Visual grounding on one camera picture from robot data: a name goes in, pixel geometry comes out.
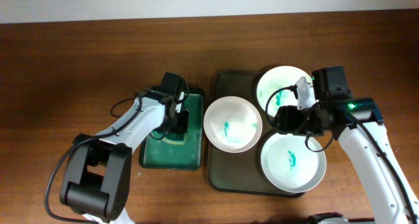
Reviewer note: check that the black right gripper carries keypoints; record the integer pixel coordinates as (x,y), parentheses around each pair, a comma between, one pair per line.
(287,121)

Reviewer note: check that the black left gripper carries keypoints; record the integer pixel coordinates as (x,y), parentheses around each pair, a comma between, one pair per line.
(182,127)

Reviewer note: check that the green and yellow sponge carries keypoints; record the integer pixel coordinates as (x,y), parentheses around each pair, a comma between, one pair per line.
(175,138)

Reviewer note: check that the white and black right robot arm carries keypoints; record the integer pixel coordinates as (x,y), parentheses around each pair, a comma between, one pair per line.
(365,141)

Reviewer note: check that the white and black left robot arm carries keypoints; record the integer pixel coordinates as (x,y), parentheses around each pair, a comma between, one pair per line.
(96,182)

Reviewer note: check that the dark green water tray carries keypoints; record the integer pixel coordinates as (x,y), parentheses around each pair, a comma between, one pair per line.
(181,147)

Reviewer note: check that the large dark serving tray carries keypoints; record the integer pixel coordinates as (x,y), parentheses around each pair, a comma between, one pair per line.
(241,172)

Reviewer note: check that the white plate lower right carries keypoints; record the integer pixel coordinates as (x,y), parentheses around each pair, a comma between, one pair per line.
(294,164)

